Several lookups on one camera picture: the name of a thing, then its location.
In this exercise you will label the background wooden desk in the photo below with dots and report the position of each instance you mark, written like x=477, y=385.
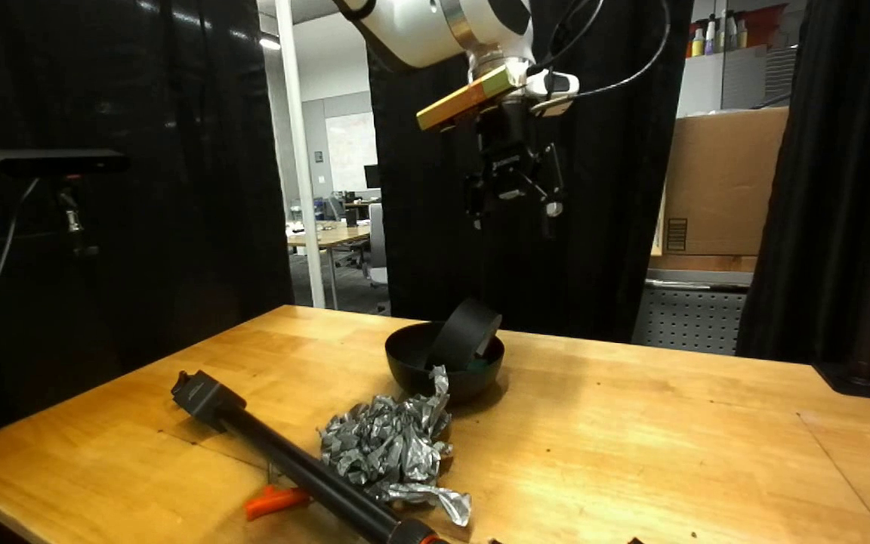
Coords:
x=347, y=238

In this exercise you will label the red box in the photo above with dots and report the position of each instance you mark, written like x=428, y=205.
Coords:
x=768, y=25

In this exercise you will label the crumpled silver foil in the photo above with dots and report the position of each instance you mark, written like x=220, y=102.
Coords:
x=385, y=442

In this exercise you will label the black bowl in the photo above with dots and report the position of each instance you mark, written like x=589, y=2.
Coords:
x=475, y=379

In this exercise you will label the grey perforated panel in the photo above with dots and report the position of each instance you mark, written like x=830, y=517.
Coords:
x=693, y=322

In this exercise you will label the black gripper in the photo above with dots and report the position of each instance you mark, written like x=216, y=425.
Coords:
x=510, y=152

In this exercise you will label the grey gaffer tape roll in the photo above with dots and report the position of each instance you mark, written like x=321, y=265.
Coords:
x=466, y=334

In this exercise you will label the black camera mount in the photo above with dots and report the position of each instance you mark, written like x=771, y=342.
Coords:
x=74, y=217

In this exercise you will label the brown cardboard box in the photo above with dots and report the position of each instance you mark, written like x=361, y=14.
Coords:
x=722, y=182

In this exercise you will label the white shelf unit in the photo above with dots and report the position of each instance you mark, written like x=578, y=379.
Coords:
x=701, y=85

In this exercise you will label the black stand base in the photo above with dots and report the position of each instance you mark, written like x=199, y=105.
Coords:
x=863, y=385

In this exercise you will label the black stereo camera bar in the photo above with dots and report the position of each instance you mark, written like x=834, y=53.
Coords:
x=52, y=159

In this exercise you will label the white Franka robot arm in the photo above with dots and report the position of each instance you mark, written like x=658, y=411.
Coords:
x=423, y=25

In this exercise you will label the yellow green taped wrist camera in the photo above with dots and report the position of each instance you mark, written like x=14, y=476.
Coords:
x=466, y=98

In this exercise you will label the glossy black wall panel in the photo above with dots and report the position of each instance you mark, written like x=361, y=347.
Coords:
x=174, y=252

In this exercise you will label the small orange tool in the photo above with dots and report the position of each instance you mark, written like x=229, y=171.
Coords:
x=272, y=500

